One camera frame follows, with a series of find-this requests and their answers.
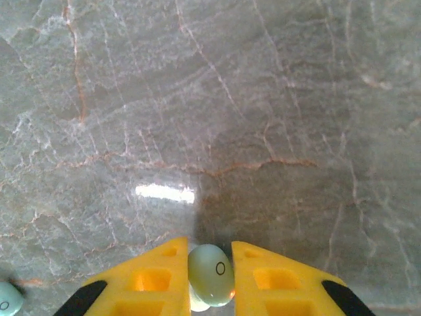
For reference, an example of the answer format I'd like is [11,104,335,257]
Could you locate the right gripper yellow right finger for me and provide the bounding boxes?
[231,240,376,316]

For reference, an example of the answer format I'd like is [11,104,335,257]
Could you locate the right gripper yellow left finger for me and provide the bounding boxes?
[52,236,192,316]

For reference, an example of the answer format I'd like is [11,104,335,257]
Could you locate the teal wireless earbud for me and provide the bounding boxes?
[0,281,24,316]
[187,244,236,313]

